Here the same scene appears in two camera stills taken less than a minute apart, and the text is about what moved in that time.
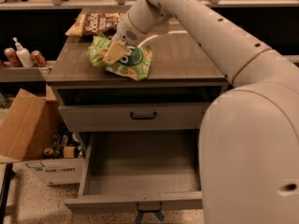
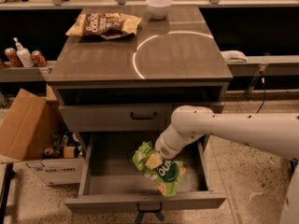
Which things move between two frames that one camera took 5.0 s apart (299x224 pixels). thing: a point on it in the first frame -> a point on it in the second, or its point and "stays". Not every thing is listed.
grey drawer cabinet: [138, 105] stays
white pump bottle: [24, 58] stays
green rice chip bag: [135, 63] -> [167, 176]
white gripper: [128, 32] -> [163, 148]
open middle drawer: [139, 170] stays
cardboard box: [33, 133] stays
